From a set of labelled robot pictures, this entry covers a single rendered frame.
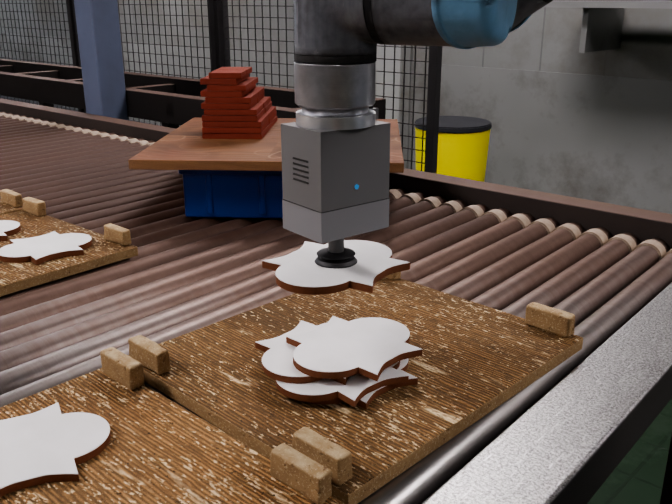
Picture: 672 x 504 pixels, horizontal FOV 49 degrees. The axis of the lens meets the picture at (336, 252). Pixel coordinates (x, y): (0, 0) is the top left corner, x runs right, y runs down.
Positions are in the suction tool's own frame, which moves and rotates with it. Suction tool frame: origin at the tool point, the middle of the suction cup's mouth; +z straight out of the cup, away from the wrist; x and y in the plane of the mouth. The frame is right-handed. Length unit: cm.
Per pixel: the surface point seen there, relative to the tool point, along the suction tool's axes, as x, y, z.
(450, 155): -207, -241, 52
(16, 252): -60, 15, 11
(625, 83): -172, -341, 19
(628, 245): -9, -71, 14
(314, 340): -3.2, 0.5, 8.6
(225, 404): -2.7, 12.0, 12.0
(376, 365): 5.2, -1.0, 8.7
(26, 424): -9.8, 28.9, 11.1
